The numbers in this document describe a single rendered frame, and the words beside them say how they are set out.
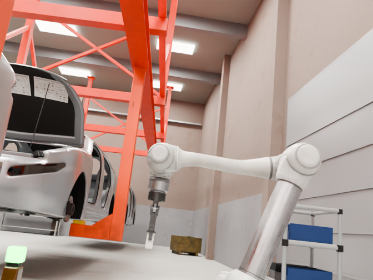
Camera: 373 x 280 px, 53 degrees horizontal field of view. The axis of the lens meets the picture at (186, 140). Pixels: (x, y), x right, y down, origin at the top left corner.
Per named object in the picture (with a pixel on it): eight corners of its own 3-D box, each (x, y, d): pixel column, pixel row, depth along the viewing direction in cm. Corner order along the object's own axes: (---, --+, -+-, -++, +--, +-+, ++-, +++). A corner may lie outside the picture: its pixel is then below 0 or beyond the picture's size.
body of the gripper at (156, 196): (166, 192, 156) (162, 214, 153) (165, 194, 164) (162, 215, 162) (148, 189, 155) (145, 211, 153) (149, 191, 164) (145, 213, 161)
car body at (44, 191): (33, 216, 832) (47, 147, 869) (116, 225, 839) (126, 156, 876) (-143, 200, 351) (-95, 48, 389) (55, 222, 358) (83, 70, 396)
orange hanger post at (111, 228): (71, 235, 496) (100, 66, 554) (122, 240, 499) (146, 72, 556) (68, 235, 481) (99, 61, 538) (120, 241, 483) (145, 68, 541)
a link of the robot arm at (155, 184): (169, 182, 166) (167, 195, 164) (149, 179, 165) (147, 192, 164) (170, 179, 157) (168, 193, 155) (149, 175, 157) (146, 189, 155)
